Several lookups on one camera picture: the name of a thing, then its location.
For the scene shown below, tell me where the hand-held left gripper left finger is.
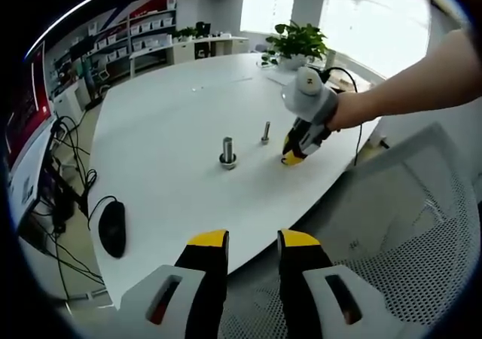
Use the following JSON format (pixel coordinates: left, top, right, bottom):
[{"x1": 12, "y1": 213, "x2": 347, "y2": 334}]
[{"x1": 118, "y1": 228, "x2": 230, "y2": 339}]

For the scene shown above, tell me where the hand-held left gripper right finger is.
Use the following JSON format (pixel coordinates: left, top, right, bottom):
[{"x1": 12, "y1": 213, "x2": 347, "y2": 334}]
[{"x1": 276, "y1": 228, "x2": 400, "y2": 339}]

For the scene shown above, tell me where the large threaded steel stud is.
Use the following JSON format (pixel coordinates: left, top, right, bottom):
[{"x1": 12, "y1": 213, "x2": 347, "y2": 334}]
[{"x1": 219, "y1": 136, "x2": 239, "y2": 171}]

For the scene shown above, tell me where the large black washer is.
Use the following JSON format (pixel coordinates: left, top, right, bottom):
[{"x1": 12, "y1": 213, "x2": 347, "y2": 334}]
[{"x1": 219, "y1": 153, "x2": 239, "y2": 171}]

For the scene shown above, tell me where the person's right hand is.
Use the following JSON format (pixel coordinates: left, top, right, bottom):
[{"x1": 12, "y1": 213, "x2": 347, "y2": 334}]
[{"x1": 325, "y1": 91, "x2": 365, "y2": 133}]

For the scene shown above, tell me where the white flat sheet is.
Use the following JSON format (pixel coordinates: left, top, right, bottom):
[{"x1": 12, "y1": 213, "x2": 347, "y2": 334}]
[{"x1": 265, "y1": 71, "x2": 299, "y2": 87}]

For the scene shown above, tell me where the green potted plant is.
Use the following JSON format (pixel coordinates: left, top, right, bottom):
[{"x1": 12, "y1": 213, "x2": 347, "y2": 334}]
[{"x1": 259, "y1": 21, "x2": 329, "y2": 71}]

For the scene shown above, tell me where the large window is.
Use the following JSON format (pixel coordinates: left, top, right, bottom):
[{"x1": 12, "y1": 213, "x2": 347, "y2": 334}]
[{"x1": 240, "y1": 0, "x2": 431, "y2": 80}]

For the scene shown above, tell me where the grey mesh office chair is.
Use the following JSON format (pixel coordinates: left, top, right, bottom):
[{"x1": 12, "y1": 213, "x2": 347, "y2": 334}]
[{"x1": 221, "y1": 122, "x2": 482, "y2": 339}]

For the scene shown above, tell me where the black computer mouse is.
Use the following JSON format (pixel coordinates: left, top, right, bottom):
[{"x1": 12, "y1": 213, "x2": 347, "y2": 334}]
[{"x1": 98, "y1": 201, "x2": 127, "y2": 259}]

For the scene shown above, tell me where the white cabinet desk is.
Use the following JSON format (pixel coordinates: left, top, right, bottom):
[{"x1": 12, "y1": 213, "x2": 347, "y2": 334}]
[{"x1": 130, "y1": 35, "x2": 250, "y2": 79}]

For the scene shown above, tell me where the shelving with white bins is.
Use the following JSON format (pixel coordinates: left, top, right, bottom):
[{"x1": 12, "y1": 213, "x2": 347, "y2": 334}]
[{"x1": 71, "y1": 0, "x2": 178, "y2": 81}]

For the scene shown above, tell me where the white drawer cabinet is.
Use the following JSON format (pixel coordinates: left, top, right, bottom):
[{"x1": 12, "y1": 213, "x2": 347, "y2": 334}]
[{"x1": 54, "y1": 78, "x2": 92, "y2": 122}]

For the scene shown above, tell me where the silver laptop with red screen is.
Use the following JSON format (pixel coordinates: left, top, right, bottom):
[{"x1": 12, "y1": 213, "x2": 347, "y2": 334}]
[{"x1": 3, "y1": 41, "x2": 56, "y2": 212}]

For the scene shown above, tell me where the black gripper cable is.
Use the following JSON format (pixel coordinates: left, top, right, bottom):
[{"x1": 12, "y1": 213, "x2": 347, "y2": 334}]
[{"x1": 319, "y1": 66, "x2": 365, "y2": 167}]

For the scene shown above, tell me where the black mouse cable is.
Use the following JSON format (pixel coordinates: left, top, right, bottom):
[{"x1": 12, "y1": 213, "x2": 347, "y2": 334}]
[{"x1": 87, "y1": 194, "x2": 121, "y2": 231}]

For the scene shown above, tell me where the black cable bundle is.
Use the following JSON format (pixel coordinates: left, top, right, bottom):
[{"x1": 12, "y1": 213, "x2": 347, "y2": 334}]
[{"x1": 37, "y1": 115, "x2": 99, "y2": 302}]

